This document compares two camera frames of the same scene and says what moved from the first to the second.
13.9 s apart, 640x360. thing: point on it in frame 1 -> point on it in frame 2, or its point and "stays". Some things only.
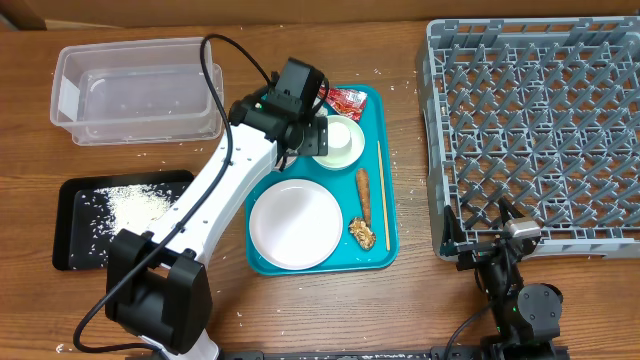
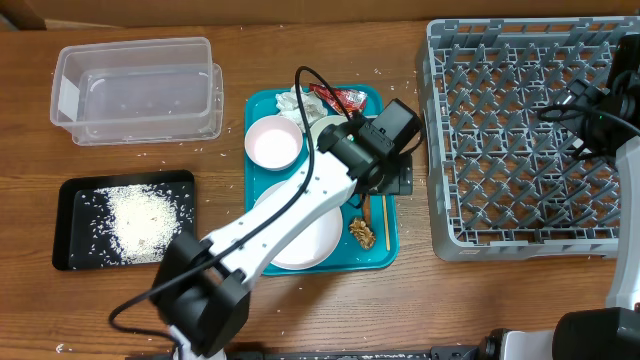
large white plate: (295, 224) stays
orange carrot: (363, 182) stays
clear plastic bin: (122, 92) stays
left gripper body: (315, 139) -> (398, 178)
